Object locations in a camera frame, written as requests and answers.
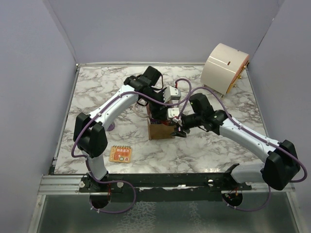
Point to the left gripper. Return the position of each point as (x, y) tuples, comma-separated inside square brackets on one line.
[(159, 111)]

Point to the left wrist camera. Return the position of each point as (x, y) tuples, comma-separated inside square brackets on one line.
[(171, 93)]

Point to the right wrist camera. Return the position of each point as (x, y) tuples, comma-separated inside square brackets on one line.
[(173, 115)]

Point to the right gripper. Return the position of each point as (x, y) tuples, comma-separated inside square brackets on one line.
[(183, 133)]

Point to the orange spiral notebook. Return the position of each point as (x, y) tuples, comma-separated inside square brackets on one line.
[(120, 154)]

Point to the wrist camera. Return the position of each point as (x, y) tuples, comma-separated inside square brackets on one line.
[(173, 115), (171, 93)]

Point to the red can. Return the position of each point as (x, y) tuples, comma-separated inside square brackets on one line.
[(166, 122)]

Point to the purple Fanta can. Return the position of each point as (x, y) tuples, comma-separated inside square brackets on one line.
[(155, 121)]

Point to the canvas tote bag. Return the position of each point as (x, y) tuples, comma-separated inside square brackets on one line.
[(155, 131)]

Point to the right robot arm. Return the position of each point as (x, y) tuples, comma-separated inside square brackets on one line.
[(278, 160)]

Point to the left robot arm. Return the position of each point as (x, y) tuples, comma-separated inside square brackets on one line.
[(90, 129)]

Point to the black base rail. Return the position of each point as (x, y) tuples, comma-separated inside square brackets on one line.
[(160, 187)]

